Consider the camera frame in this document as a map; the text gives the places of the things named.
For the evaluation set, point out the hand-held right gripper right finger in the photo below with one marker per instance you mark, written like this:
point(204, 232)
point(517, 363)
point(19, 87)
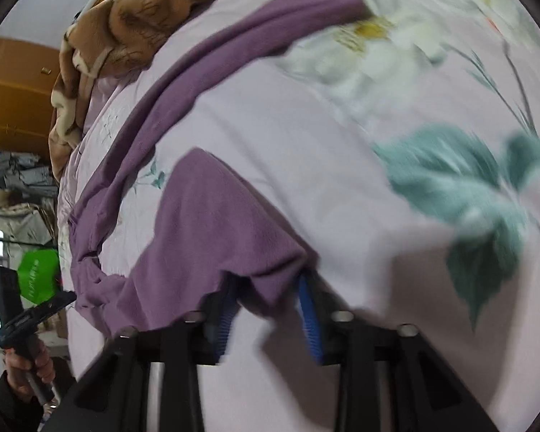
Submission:
point(308, 324)

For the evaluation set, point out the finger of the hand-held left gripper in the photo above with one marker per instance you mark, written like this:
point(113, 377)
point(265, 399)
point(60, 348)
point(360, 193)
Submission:
point(62, 301)

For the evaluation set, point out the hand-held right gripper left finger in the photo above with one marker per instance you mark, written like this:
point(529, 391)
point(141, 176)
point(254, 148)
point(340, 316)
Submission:
point(225, 328)

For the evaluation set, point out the purple pants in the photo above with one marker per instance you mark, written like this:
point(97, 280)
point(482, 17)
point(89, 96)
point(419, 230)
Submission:
point(207, 234)

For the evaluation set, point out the person's left forearm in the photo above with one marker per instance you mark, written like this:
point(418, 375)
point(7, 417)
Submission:
point(13, 405)

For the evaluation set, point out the pile of grey clothes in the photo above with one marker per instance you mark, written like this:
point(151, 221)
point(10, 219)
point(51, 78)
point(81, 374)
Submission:
point(22, 173)

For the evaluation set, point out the person's left hand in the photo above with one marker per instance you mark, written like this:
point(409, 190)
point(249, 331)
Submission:
point(42, 362)

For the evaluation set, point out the green bag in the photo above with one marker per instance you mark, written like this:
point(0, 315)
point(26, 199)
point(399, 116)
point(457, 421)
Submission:
point(38, 274)

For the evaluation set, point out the pink floral bedsheet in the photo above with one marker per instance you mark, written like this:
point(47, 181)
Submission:
point(319, 166)

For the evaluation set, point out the wooden wardrobe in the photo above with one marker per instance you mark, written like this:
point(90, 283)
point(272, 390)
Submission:
point(13, 94)

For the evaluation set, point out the brown patterned blanket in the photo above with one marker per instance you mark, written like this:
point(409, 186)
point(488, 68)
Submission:
point(130, 22)

